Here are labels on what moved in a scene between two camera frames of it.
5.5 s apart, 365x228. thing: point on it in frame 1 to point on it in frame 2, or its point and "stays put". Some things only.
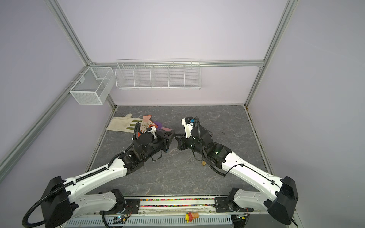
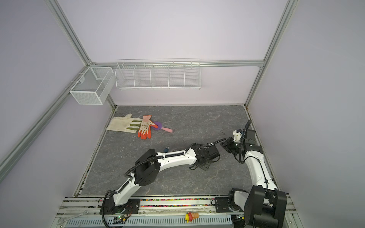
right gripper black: x=183 y=141 to x=227 y=145
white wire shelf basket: x=158 y=74 stays put
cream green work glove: x=126 y=124 stays put
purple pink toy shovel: x=160 y=128 stays put
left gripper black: x=166 y=139 to x=206 y=167
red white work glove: x=146 y=124 stays put
